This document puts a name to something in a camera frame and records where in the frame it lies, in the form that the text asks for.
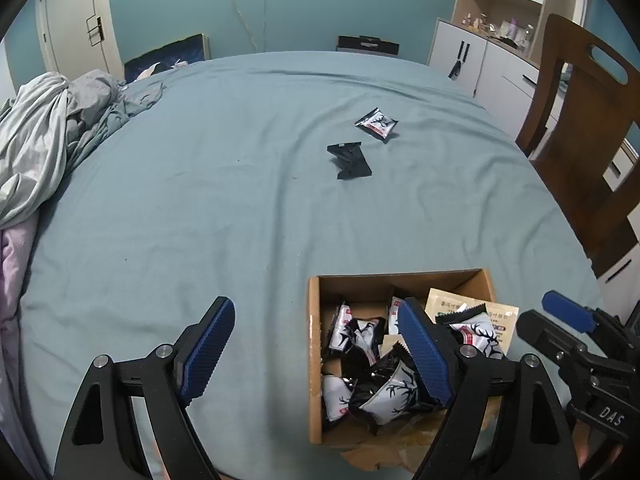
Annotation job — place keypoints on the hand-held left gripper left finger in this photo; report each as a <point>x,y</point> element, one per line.
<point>207,355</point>

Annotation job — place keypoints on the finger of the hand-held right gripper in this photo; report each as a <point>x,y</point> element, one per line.
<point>545,335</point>
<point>567,310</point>

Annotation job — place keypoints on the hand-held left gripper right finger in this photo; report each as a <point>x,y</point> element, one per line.
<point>425,355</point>

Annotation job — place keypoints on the pile of black white packets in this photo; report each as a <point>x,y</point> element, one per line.
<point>395,395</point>

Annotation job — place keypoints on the beige paper sachet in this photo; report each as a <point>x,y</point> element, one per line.
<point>450,305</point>

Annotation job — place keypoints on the brown cardboard box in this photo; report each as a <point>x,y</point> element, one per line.
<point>315,360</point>

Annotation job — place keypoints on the plain black snack packet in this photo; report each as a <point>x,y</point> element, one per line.
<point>350,162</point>

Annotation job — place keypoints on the antler print snack packet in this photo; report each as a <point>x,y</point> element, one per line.
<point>377,122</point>

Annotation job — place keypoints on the brown wooden chair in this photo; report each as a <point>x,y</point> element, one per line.
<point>575,160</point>

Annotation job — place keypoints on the white drawer unit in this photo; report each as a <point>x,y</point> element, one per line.
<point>625,170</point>

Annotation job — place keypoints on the pink quilt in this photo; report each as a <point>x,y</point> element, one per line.
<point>12,310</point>

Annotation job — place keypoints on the white cabinet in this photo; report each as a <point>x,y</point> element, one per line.
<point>500,80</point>

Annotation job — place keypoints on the teal crumpled blanket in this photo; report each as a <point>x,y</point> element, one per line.
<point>130,105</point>

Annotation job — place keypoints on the black hanging tool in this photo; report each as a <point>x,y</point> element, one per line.
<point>456,67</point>

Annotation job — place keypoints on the grey crumpled duvet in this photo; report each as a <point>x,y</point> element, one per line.
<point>35,135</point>

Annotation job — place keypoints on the cluster of small bottles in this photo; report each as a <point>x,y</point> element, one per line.
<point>500,27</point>

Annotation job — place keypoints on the dark blue framed painting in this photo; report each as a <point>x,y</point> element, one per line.
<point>167,57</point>

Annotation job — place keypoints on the black bag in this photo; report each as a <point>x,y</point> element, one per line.
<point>367,45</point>

